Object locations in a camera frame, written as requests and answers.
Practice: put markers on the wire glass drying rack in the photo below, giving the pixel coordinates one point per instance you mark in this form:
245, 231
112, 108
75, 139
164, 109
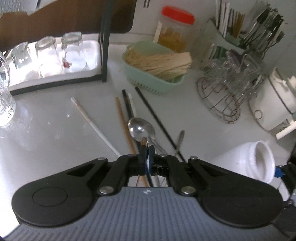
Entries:
227, 83

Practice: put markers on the white ceramic utensil jar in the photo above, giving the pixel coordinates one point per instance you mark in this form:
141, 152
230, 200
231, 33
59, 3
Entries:
253, 159

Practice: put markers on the white chopstick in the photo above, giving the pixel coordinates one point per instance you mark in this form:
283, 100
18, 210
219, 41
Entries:
134, 113
94, 126

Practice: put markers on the brown wooden chopstick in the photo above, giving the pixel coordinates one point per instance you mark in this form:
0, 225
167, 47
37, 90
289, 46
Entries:
128, 137

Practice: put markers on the upturned drinking glass left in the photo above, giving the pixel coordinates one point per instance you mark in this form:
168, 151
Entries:
20, 55

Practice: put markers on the red lid plastic jar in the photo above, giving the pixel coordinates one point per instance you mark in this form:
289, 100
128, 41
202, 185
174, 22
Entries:
174, 27

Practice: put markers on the large steel spoon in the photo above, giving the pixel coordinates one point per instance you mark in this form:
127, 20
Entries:
139, 128

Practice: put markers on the green chopstick holder caddy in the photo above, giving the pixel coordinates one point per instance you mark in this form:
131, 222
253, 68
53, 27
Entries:
225, 32

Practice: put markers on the upturned drinking glass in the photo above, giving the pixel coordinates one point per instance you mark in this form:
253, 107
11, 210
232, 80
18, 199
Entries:
48, 59
73, 59
20, 55

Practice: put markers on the black chopstick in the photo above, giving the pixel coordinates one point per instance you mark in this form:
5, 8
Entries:
128, 104
156, 118

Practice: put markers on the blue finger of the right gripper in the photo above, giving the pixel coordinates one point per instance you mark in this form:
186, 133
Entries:
278, 172

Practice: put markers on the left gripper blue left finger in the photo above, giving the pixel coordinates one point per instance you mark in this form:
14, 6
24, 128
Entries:
119, 172

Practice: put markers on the wooden cutting board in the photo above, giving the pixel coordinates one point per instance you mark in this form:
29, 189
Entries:
29, 21

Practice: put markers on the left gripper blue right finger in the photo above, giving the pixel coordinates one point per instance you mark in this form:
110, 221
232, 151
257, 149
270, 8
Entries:
173, 170

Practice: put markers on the upturned drinking glass middle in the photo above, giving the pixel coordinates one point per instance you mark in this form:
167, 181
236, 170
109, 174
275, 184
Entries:
48, 59

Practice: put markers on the white electric cooker pot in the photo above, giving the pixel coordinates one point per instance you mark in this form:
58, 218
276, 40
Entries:
273, 106

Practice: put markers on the green basket of sticks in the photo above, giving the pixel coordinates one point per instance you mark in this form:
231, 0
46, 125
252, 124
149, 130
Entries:
154, 67

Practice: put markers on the black dish rack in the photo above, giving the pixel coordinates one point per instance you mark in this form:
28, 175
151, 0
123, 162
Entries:
28, 79

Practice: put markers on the upturned drinking glass right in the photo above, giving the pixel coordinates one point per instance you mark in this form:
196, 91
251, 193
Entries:
73, 59

